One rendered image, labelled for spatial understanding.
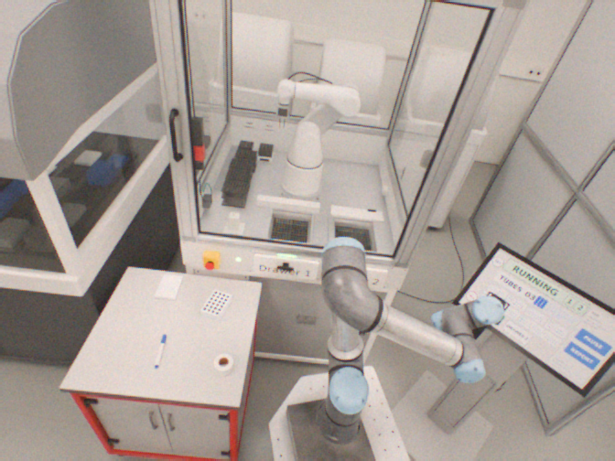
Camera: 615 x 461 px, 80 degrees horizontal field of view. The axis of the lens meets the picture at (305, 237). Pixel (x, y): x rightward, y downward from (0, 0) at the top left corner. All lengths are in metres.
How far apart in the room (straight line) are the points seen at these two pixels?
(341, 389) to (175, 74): 1.08
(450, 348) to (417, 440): 1.36
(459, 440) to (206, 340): 1.52
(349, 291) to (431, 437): 1.62
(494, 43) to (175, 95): 0.97
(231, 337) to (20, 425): 1.28
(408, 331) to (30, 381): 2.13
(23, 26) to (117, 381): 1.14
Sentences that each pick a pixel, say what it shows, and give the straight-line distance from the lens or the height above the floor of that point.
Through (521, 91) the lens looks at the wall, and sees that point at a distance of 4.99.
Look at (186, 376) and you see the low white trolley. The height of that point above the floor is 0.76.
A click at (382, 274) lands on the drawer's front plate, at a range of 1.70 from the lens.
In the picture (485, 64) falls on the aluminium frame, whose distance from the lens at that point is 1.30.
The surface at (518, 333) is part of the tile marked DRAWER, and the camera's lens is 1.64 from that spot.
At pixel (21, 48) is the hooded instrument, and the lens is 1.37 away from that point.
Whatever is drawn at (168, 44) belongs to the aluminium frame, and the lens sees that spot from 1.28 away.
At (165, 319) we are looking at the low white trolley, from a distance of 1.65.
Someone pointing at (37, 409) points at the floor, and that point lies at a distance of 2.50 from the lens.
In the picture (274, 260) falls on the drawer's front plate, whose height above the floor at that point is 0.92.
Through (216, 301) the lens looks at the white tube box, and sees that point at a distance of 1.63.
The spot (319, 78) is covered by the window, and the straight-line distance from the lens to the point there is 1.24.
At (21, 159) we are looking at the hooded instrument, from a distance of 1.37.
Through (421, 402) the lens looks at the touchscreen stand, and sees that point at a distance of 2.45.
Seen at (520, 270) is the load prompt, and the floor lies 1.16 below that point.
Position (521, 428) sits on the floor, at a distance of 2.72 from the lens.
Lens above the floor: 2.08
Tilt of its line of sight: 41 degrees down
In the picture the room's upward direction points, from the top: 10 degrees clockwise
